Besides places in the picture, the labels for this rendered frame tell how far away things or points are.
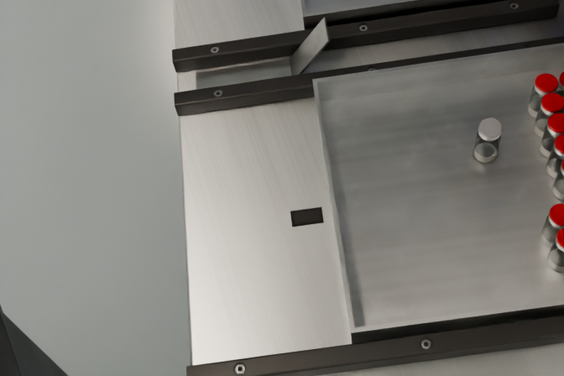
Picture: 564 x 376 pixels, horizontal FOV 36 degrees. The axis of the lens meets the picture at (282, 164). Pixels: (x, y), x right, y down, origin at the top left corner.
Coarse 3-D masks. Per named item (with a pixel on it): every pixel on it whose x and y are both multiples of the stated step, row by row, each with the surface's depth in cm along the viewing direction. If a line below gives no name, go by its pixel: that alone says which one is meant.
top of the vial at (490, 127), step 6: (486, 120) 78; (492, 120) 78; (480, 126) 77; (486, 126) 77; (492, 126) 77; (498, 126) 77; (480, 132) 77; (486, 132) 77; (492, 132) 77; (498, 132) 77
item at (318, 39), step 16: (320, 32) 85; (304, 48) 87; (320, 48) 84; (256, 64) 90; (272, 64) 89; (288, 64) 89; (304, 64) 86; (208, 80) 89; (224, 80) 89; (240, 80) 89; (256, 80) 88
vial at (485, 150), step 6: (480, 138) 78; (486, 138) 77; (492, 138) 77; (498, 138) 78; (480, 144) 79; (486, 144) 78; (492, 144) 78; (498, 144) 78; (474, 150) 81; (480, 150) 79; (486, 150) 79; (492, 150) 79; (498, 150) 80; (480, 156) 80; (486, 156) 80; (492, 156) 80; (486, 162) 80
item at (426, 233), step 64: (448, 64) 83; (512, 64) 84; (320, 128) 81; (384, 128) 84; (448, 128) 83; (512, 128) 82; (384, 192) 80; (448, 192) 80; (512, 192) 79; (384, 256) 77; (448, 256) 76; (512, 256) 76; (384, 320) 74; (448, 320) 70; (512, 320) 72
